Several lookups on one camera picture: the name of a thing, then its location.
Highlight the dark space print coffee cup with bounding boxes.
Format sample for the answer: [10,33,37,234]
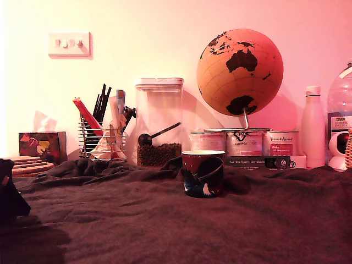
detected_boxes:
[180,150,226,199]

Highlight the silver tin with pale label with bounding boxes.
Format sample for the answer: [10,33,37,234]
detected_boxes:
[189,131,227,155]

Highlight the floral print tissue box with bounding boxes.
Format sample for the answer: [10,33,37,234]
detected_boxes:
[18,131,68,166]

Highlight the large round cork trivet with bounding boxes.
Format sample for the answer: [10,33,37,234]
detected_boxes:
[11,162,56,178]

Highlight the cork globe on metal stand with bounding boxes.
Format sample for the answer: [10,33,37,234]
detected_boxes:
[196,28,284,133]

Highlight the red paper chopstick sleeve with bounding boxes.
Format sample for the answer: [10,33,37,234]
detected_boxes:
[71,96,105,138]

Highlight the flat black printed box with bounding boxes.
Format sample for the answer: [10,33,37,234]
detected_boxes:
[224,155,292,172]

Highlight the small white box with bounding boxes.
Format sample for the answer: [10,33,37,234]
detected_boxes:
[289,155,307,170]

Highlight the white tissue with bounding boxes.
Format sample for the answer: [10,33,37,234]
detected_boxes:
[33,110,58,133]

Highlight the chrome wire utensil rack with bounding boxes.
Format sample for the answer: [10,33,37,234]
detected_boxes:
[78,118,128,163]

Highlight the crumpled white paper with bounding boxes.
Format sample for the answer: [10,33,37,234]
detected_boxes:
[90,128,127,161]

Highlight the dark brown cloth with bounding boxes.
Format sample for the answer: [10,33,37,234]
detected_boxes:
[0,158,352,264]

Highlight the dark handled kitchen tool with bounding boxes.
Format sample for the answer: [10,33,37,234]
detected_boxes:
[122,106,136,121]

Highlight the coffee beans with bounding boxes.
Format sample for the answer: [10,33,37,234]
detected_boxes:
[136,142,183,167]

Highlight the black stick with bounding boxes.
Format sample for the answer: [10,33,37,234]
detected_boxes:
[100,86,113,124]
[92,94,100,118]
[96,84,107,122]

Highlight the silver tin with red label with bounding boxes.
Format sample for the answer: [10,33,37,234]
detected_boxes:
[262,130,300,158]

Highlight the small white round camera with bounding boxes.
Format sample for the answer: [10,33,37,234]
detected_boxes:
[327,131,351,173]

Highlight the pale paper sleeve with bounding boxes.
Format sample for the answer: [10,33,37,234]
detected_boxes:
[108,96,123,161]

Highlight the white wall light switch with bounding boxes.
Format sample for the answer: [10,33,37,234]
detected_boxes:
[48,31,91,58]

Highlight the silver tin with black logo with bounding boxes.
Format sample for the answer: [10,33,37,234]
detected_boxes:
[224,130,265,158]

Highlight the clear jar with white lid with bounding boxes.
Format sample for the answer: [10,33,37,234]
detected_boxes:
[134,78,184,168]

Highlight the large clear water bottle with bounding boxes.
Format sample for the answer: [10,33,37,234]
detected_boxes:
[326,60,352,166]

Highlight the black coffee scoop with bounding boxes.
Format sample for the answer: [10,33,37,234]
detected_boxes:
[137,122,182,147]

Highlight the white insulated bottle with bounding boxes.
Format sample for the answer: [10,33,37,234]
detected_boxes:
[300,86,327,169]

